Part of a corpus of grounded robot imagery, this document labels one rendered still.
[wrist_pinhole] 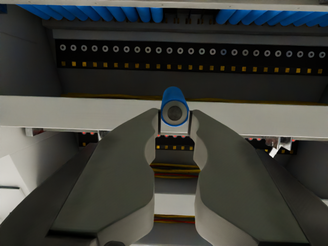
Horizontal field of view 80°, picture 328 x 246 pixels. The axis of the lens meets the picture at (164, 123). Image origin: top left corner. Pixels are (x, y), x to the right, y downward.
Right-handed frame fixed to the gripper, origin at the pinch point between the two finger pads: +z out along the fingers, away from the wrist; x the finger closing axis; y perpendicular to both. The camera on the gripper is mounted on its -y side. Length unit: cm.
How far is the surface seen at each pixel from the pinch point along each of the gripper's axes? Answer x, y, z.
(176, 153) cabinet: 2.2, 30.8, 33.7
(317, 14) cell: 19.3, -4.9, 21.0
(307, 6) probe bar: 15.3, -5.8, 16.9
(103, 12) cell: -10.5, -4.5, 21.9
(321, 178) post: 34.7, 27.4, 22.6
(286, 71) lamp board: 21.6, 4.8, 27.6
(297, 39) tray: 22.5, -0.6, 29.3
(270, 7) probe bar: 11.3, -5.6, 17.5
